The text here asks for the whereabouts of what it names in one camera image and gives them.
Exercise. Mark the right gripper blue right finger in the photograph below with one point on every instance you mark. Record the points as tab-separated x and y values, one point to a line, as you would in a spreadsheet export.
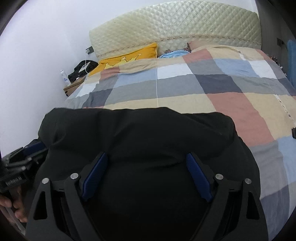
235	211

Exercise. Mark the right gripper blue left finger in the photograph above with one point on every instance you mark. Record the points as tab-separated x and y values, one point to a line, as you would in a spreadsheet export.
58	208

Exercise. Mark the black large garment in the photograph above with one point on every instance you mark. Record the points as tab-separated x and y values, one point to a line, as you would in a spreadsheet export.
145	191

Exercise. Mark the person's left hand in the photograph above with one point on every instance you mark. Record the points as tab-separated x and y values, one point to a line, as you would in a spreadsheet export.
15	202

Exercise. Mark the wooden bedside table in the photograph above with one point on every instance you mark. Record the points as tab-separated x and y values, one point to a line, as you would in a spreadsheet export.
72	87

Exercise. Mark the black bag on nightstand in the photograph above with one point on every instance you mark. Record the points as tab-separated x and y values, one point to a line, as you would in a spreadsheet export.
82	69

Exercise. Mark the colourful patchwork duvet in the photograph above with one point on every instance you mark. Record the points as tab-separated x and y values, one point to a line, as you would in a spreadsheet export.
240	82

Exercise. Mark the yellow pillow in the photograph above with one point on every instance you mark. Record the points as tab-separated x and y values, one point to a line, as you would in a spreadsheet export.
147	52

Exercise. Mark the light blue pillow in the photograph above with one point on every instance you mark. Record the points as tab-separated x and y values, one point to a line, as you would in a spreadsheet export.
174	54

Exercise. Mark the pink pillow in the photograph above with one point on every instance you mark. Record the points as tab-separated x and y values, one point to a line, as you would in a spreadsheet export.
195	44

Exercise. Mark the cream quilted headboard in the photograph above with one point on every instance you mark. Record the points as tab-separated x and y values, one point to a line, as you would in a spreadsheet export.
174	24

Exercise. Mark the black wall socket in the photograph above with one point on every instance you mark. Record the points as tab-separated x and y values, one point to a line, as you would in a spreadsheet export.
89	50

